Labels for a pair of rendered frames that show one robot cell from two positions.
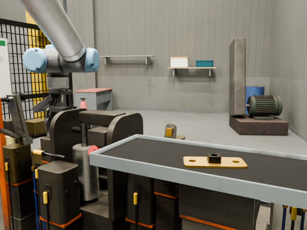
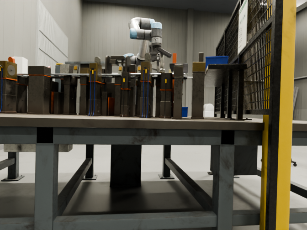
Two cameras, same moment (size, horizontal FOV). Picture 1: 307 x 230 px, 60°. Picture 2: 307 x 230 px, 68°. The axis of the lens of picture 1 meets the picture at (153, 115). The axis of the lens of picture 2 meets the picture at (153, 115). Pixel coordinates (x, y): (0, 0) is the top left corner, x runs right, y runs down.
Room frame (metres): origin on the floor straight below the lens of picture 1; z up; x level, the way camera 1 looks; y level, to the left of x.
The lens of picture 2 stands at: (2.52, -0.21, 0.73)
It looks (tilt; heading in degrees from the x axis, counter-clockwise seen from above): 1 degrees down; 161
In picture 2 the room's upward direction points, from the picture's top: 2 degrees clockwise
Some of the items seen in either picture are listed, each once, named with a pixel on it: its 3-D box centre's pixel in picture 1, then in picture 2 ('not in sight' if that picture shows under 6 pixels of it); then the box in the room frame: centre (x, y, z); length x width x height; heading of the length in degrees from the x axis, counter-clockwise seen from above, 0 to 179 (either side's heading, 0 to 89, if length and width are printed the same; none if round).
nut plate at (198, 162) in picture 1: (214, 159); not in sight; (0.36, -0.08, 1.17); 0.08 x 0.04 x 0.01; 87
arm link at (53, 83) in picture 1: (58, 83); (156, 41); (0.97, 0.34, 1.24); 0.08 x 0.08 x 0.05
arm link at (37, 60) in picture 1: (46, 60); (151, 35); (0.86, 0.34, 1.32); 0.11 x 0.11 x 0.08; 82
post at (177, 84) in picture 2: not in sight; (177, 92); (1.39, 0.33, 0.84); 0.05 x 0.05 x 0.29; 63
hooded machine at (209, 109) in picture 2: not in sight; (208, 115); (-7.87, 6.55, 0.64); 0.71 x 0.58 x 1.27; 79
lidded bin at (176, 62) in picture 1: (179, 62); not in sight; (8.14, -0.79, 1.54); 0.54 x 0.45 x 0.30; 79
